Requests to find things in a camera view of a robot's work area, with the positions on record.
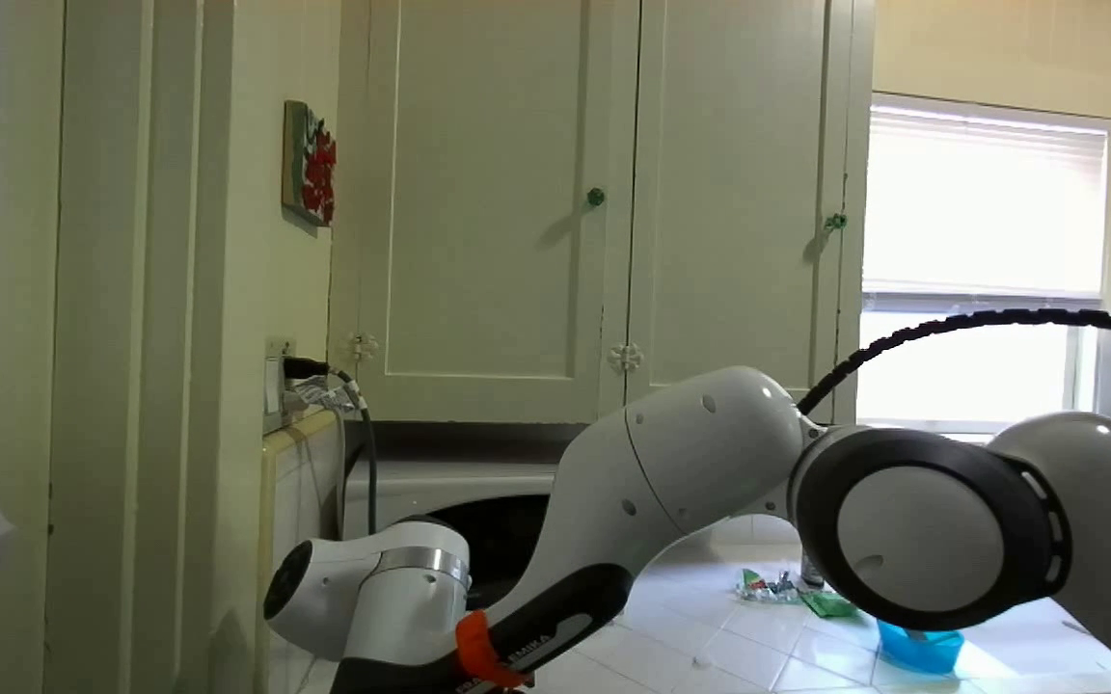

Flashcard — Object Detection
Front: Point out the upper cabinet right door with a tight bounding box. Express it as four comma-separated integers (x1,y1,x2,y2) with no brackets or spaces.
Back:
629,0,877,397

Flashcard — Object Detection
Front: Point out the blue plastic bowl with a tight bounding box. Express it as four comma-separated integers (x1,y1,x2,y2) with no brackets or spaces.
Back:
877,619,963,673

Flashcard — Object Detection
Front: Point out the wall power outlet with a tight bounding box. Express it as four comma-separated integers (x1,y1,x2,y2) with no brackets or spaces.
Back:
264,342,328,416

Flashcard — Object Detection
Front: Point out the upper cabinet left door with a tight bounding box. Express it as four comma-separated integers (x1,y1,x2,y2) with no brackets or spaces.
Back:
333,0,639,424

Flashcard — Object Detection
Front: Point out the black power cable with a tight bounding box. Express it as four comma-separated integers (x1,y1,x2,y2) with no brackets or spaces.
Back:
283,353,384,536

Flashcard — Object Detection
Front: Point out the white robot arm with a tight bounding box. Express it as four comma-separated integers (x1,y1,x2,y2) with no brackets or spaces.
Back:
264,366,1111,694

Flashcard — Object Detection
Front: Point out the cabinet door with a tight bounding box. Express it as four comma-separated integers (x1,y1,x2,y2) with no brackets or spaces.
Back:
629,0,877,397
333,0,639,424

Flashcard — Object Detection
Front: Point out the red wall picture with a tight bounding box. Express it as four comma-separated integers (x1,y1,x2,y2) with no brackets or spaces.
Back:
283,99,336,227

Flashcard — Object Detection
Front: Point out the window blind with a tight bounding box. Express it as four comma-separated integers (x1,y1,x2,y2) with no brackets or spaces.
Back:
865,104,1108,296

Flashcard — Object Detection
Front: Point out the white microwave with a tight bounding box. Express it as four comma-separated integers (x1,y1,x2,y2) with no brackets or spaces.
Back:
339,463,557,609

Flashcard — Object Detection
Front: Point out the candy wrapper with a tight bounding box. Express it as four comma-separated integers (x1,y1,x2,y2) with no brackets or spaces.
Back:
739,567,797,603

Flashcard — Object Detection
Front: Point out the green snack bag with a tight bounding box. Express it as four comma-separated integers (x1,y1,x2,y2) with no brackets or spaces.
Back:
797,585,865,625

